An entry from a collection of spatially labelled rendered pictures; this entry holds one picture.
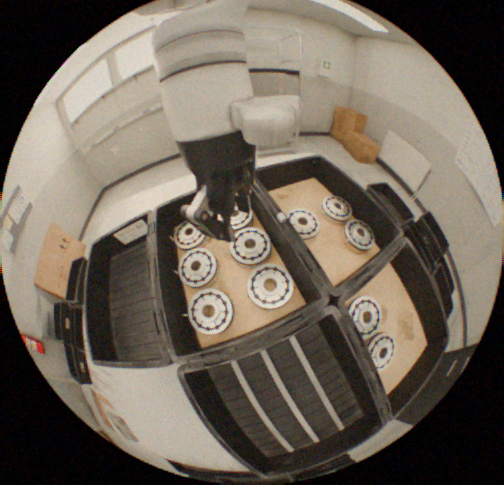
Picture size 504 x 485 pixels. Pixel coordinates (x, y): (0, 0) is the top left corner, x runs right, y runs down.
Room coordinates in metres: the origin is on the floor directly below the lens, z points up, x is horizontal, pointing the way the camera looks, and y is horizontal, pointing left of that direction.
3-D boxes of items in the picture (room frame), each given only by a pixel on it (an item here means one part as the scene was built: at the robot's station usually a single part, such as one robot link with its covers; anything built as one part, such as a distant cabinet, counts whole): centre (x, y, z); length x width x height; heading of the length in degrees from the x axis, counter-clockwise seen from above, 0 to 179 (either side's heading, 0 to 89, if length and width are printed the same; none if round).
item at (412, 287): (-0.14, -0.33, 0.87); 0.40 x 0.30 x 0.11; 17
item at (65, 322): (-0.30, 1.84, 0.37); 0.42 x 0.34 x 0.46; 8
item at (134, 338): (0.06, 0.36, 0.87); 0.40 x 0.30 x 0.11; 17
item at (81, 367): (-0.70, 1.78, 0.31); 0.40 x 0.30 x 0.34; 8
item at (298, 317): (0.15, 0.08, 0.92); 0.40 x 0.30 x 0.02; 17
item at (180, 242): (0.23, 0.18, 0.86); 0.10 x 0.10 x 0.01
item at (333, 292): (0.24, -0.21, 0.92); 0.40 x 0.30 x 0.02; 17
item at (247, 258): (0.17, 0.01, 0.86); 0.10 x 0.10 x 0.01
